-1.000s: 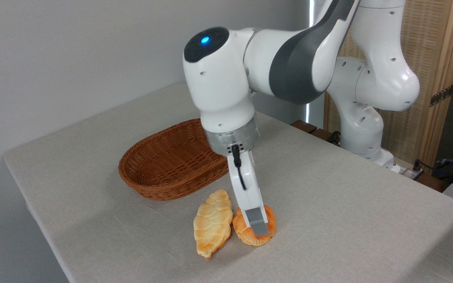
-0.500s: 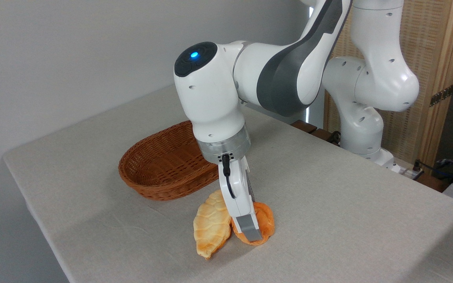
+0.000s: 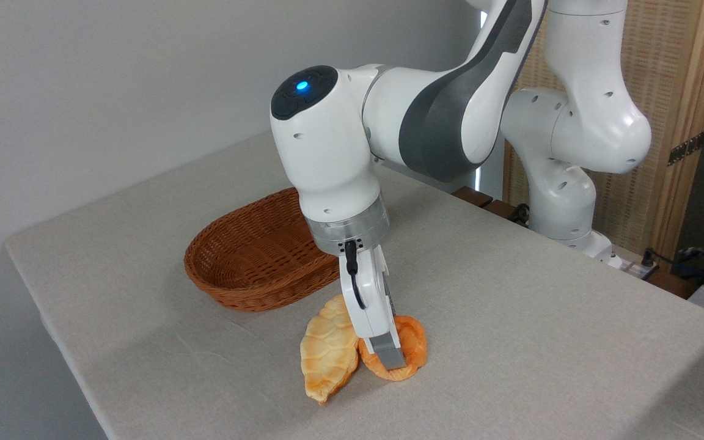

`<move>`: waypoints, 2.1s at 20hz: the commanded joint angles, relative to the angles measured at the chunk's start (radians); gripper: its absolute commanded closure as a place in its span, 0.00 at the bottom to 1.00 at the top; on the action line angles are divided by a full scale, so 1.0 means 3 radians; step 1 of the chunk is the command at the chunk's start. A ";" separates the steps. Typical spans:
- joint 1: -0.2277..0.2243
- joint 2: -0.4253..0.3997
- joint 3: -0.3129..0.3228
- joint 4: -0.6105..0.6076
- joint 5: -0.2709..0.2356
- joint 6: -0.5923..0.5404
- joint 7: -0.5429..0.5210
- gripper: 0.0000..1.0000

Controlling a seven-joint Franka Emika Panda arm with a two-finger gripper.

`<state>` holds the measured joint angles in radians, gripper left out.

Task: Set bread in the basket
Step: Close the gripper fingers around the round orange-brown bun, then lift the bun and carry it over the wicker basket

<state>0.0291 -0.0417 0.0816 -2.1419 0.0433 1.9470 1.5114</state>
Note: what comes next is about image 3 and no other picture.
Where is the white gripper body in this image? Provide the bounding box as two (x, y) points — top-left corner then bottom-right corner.
(338, 243), (401, 343)

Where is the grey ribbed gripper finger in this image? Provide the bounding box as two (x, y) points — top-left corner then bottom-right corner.
(367, 332), (408, 372)

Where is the round orange braided bread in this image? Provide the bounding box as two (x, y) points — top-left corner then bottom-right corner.
(358, 314), (428, 382)

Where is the long pale braided bread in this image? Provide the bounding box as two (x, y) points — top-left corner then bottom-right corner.
(300, 294), (362, 405)

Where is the brown oval wicker basket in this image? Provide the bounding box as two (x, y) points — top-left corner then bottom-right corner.
(183, 186), (342, 314)

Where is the grey tablecloth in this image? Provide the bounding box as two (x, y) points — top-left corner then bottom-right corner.
(4, 131), (704, 440)

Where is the brown wooden block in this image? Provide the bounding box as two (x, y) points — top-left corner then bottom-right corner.
(452, 186), (494, 209)
(482, 199), (529, 228)

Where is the metal screen hinge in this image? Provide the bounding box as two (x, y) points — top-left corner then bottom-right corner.
(668, 130), (704, 167)

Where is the wooden rattan folding screen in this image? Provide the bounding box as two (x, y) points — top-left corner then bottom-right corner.
(504, 0), (704, 263)

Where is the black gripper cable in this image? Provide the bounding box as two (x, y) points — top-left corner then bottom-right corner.
(343, 240), (367, 310)

